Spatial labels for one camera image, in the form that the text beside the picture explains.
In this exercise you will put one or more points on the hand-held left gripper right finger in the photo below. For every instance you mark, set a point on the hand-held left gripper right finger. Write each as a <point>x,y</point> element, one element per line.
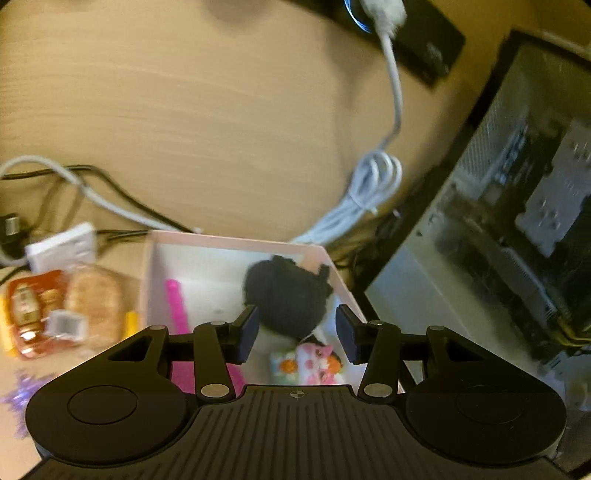
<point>347,333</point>

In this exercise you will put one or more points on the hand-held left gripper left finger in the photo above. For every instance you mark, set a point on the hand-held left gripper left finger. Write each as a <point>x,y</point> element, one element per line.
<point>248,334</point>

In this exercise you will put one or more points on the colourful cartoon toy packet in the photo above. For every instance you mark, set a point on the colourful cartoon toy packet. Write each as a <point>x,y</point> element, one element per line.
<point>314,364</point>

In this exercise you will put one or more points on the black plush toy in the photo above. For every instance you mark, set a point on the black plush toy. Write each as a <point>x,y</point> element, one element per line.
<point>286,295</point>

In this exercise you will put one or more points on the pink plastic comb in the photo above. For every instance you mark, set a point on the pink plastic comb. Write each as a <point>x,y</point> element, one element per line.
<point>178,304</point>

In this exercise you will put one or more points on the pink storage box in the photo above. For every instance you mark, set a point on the pink storage box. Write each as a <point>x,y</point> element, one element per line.
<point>207,261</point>

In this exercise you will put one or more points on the yellow snack packet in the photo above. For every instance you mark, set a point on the yellow snack packet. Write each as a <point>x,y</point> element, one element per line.
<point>132,325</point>

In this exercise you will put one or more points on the bread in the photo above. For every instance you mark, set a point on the bread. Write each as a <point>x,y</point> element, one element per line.
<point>94,295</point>

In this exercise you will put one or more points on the small white box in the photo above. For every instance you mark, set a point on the small white box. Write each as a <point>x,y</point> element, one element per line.
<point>60,247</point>

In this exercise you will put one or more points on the red snack packet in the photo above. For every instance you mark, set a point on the red snack packet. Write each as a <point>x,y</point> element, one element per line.
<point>32,300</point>

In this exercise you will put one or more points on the glass-sided computer case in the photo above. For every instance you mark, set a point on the glass-sided computer case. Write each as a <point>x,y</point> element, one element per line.
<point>508,207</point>

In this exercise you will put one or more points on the purple glitter ornament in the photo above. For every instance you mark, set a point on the purple glitter ornament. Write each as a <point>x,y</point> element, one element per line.
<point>18,398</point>

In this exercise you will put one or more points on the black plug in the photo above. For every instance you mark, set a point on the black plug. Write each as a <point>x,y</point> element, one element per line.
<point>11,227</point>

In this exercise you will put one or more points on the black flat device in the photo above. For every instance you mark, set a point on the black flat device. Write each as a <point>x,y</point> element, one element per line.
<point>425,50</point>

